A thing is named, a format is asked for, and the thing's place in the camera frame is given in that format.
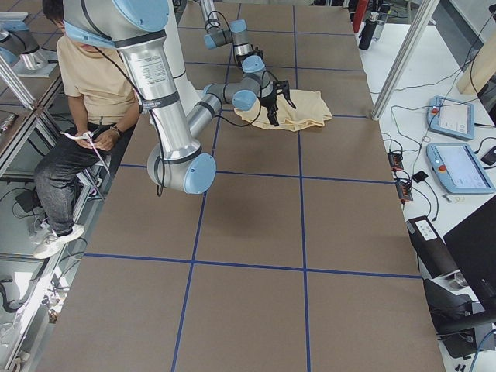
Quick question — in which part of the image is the seated person beige shirt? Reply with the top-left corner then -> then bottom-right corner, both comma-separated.
33,0 -> 143,260

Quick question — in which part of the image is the far blue teach pendant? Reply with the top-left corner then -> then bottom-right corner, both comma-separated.
427,95 -> 475,140

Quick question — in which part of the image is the red bottle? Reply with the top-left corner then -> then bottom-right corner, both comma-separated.
352,0 -> 369,33

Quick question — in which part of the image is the blue teach pendant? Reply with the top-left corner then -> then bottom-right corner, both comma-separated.
427,95 -> 475,140
426,143 -> 495,195

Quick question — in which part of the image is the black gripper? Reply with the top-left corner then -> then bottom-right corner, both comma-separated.
260,80 -> 296,126
235,45 -> 264,66

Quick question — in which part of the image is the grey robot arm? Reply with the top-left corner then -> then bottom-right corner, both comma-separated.
198,0 -> 264,67
64,1 -> 290,194

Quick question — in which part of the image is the near blue teach pendant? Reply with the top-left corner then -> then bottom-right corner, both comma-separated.
426,143 -> 495,195

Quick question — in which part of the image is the black monitor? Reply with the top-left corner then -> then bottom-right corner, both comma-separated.
443,198 -> 495,309

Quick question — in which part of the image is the cream long-sleeve graphic shirt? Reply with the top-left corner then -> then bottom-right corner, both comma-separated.
234,89 -> 332,132

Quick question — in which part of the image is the aluminium camera post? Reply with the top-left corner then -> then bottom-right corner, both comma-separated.
370,0 -> 439,121

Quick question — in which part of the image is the black steel-capped bottle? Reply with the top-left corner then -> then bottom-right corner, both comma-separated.
358,12 -> 379,50

